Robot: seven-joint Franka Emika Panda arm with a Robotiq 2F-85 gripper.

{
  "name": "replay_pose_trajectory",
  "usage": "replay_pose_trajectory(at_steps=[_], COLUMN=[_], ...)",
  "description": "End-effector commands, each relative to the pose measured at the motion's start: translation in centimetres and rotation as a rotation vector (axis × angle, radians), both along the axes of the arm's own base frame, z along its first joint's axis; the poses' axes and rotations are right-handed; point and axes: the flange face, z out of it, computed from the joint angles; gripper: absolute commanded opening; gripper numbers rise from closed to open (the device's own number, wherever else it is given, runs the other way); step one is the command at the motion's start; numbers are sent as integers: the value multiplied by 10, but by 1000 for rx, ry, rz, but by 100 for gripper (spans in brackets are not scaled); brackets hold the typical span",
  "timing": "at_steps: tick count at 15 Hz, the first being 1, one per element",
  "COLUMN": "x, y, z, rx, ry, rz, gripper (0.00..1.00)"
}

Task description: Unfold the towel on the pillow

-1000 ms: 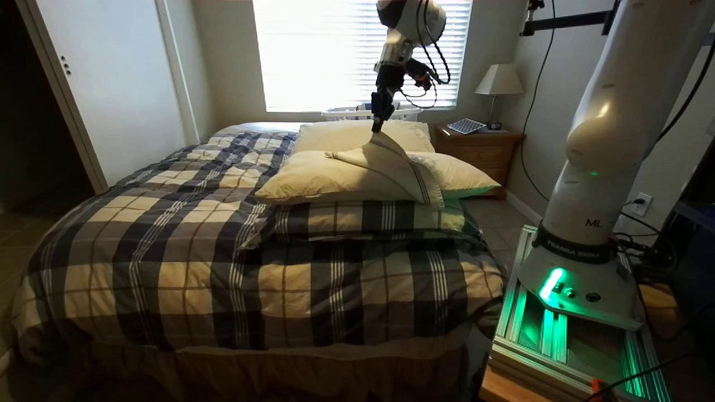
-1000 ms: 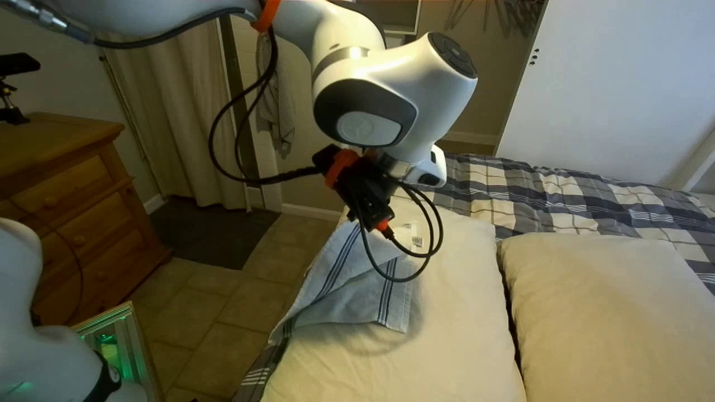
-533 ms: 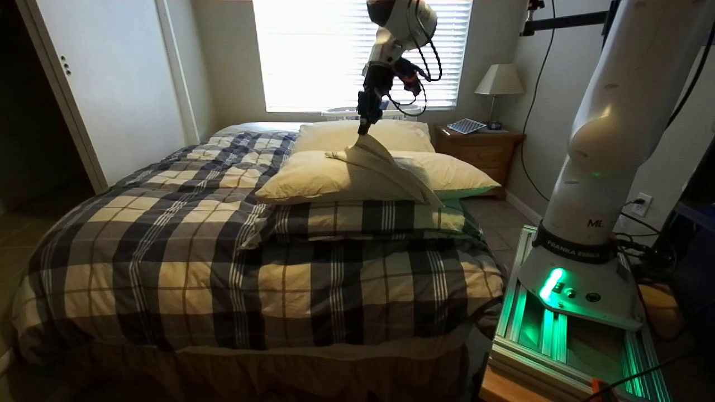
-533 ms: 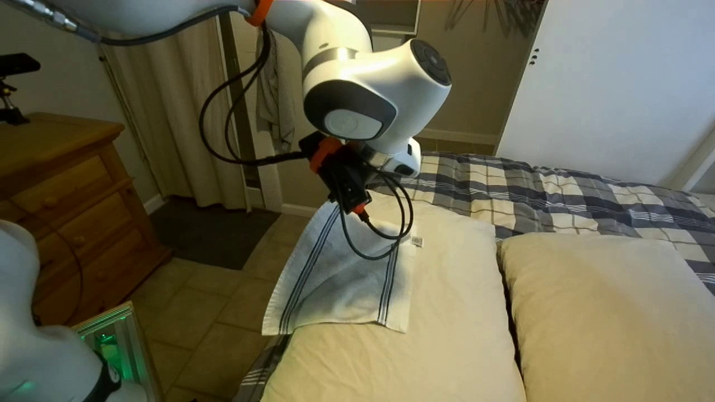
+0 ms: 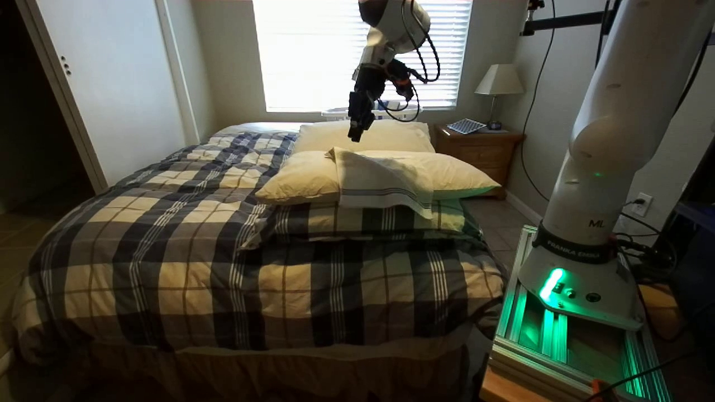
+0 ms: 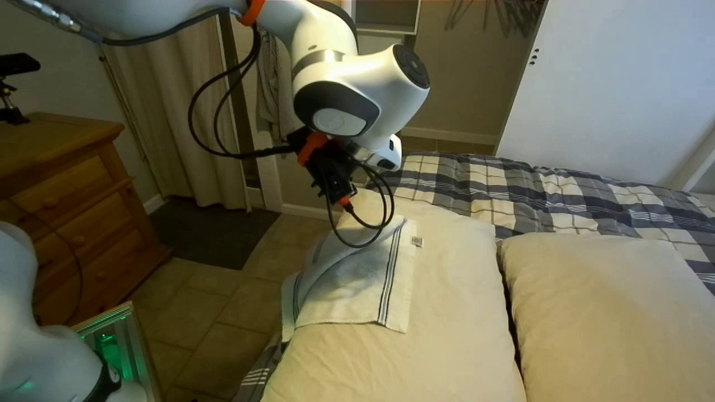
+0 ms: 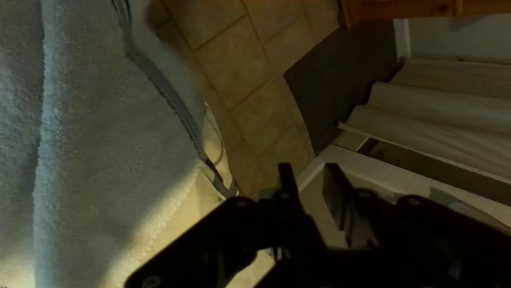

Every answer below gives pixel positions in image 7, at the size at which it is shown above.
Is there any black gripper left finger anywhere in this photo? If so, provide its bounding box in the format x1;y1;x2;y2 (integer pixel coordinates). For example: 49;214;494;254
125;161;328;288

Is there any white towel with grey stripes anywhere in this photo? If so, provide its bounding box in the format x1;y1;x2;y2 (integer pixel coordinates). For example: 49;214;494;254
0;0;243;288

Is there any brown wooden dresser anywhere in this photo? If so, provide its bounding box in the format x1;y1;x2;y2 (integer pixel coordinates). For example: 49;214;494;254
338;0;511;29

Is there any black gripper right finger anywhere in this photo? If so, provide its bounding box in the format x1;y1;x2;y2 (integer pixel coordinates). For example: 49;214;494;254
323;161;511;288

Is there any dark floor mat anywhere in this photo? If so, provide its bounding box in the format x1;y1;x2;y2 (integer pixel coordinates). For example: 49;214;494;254
283;19;405;157

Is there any beige curtain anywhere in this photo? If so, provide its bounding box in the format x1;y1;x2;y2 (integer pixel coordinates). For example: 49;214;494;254
339;56;511;184

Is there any white wooden trim board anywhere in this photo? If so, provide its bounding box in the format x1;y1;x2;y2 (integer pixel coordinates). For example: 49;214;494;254
294;121;511;237

